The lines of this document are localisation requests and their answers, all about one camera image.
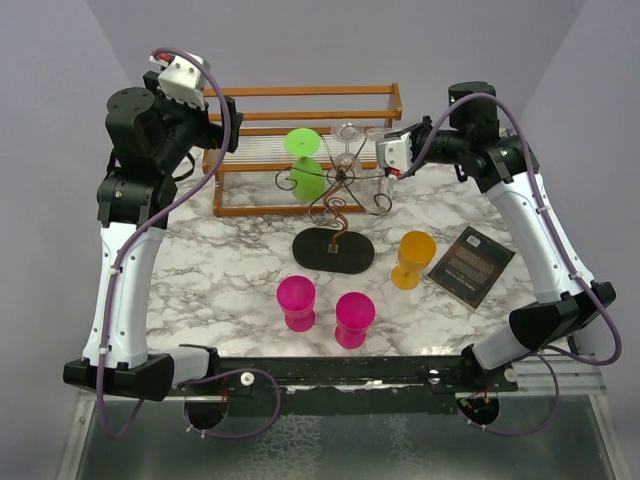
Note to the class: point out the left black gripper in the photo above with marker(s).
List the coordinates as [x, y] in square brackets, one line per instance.
[211, 134]

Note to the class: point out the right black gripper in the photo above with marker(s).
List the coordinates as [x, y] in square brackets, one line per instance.
[424, 125]

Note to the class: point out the frosted clear wine glass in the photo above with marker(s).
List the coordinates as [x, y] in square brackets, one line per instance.
[375, 191]

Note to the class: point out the green plastic wine glass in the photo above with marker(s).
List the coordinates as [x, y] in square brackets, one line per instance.
[307, 179]

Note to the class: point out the orange plastic wine glass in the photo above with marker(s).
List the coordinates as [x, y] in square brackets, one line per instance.
[416, 250]

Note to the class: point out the metal wine glass rack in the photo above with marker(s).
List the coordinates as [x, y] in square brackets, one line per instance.
[330, 245]

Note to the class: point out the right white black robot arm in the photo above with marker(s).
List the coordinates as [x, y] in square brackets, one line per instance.
[567, 295]

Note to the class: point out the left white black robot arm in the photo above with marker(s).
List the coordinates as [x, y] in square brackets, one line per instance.
[152, 129]

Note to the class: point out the orange wooden dish rack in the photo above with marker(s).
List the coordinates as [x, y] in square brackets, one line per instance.
[261, 149]

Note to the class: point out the dark book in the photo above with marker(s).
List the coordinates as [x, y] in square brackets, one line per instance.
[471, 266]

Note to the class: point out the left pink plastic goblet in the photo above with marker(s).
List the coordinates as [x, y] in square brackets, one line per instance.
[296, 297]

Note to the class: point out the pink plastic goblet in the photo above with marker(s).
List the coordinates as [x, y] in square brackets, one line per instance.
[355, 313]
[296, 297]

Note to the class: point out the right pink plastic goblet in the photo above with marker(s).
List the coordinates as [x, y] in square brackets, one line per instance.
[355, 313]

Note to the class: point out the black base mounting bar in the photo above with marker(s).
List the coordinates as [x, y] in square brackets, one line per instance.
[327, 386]

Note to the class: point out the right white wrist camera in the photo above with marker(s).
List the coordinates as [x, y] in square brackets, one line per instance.
[394, 153]

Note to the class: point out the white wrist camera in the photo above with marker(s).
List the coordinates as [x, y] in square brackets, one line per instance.
[394, 153]
[181, 80]

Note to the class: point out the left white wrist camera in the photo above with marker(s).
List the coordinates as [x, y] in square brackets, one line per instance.
[181, 80]

